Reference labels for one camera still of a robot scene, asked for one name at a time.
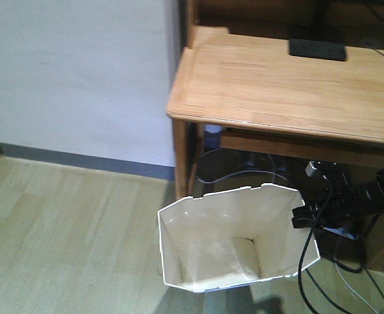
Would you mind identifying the white plastic trash bin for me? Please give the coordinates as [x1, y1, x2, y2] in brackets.
[158, 183, 320, 293]

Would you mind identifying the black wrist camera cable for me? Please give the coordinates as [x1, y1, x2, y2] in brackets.
[297, 183, 353, 314]

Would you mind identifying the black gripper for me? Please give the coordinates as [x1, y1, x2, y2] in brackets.
[291, 172, 372, 228]

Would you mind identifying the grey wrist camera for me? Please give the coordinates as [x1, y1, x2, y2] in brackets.
[305, 160, 323, 177]

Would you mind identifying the black computer monitor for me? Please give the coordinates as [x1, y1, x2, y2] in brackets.
[288, 1, 347, 61]

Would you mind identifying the grey cable under desk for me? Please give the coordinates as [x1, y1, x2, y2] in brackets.
[196, 147, 294, 189]

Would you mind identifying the light wooden desk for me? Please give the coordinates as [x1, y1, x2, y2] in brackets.
[166, 1, 384, 198]

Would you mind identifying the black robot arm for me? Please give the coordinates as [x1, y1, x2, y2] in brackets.
[292, 161, 384, 228]

